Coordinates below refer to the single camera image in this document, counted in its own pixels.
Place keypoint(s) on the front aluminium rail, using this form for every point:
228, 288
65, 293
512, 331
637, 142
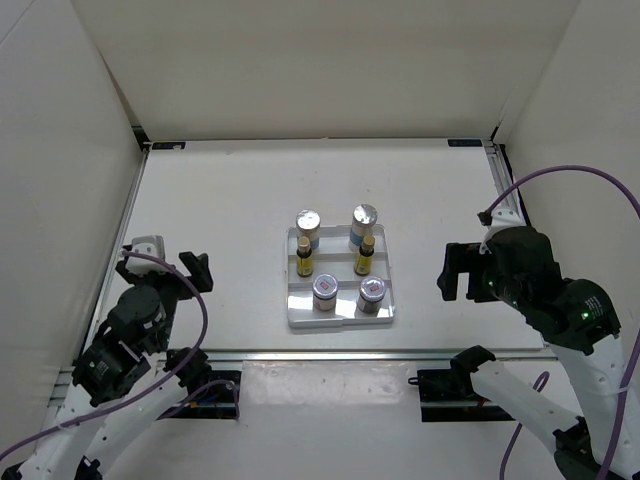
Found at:
544, 354

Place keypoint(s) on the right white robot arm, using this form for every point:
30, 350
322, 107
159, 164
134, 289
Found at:
578, 321

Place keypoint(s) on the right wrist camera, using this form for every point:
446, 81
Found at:
499, 219

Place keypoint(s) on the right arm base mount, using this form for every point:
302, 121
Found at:
441, 400

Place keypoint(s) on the spice jar white lid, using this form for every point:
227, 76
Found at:
325, 289
372, 292

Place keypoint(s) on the small yellow bottle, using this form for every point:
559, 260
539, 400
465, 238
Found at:
364, 258
304, 266

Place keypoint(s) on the small yellow bottle front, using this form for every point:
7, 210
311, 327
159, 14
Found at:
364, 258

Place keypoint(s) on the right aluminium rail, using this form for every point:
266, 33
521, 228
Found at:
503, 176

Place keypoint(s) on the aluminium rail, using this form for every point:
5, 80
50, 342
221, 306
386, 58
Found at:
109, 270
503, 176
544, 354

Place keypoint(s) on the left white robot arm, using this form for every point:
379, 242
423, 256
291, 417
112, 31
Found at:
100, 404

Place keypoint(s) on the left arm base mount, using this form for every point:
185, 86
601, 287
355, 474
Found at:
205, 392

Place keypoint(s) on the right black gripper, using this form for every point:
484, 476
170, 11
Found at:
458, 259

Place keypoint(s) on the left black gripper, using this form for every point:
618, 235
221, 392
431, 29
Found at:
198, 266

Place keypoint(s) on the tall jar blue label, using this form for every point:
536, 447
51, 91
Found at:
364, 218
307, 225

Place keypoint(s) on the left aluminium rail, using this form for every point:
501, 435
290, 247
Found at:
109, 270

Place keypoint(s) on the white divided organizer tray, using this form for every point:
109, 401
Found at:
334, 257

